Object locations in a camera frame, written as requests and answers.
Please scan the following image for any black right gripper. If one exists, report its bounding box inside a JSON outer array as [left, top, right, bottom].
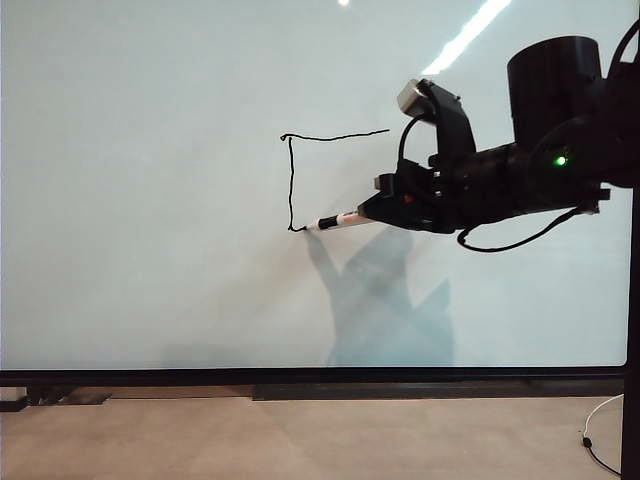
[[356, 158, 459, 236]]

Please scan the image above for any black and white marker pen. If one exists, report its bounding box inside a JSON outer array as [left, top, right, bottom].
[[303, 211, 374, 233]]

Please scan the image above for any black marker line drawing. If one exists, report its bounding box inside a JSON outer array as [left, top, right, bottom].
[[279, 128, 392, 234]]

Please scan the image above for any long black floor base bar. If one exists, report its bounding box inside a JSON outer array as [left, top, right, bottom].
[[251, 381, 626, 402]]

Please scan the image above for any black camera cable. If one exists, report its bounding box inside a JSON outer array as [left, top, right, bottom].
[[397, 115, 437, 169]]

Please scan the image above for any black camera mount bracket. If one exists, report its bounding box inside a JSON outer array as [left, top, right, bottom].
[[419, 79, 477, 174]]

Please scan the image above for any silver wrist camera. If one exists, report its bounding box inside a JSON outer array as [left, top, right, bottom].
[[396, 78, 434, 122]]

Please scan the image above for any black arm loop cable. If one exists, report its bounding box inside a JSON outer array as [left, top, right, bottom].
[[456, 205, 584, 254]]

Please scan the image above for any white glass whiteboard black frame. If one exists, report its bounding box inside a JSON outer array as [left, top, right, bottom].
[[0, 0, 640, 387]]

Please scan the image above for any white cable with black connector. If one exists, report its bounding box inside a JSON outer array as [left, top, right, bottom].
[[578, 393, 626, 474]]

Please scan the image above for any black stand post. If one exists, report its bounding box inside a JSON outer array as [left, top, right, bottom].
[[619, 189, 640, 480]]

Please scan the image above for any black caster bracket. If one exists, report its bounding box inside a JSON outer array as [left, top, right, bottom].
[[27, 384, 66, 407]]

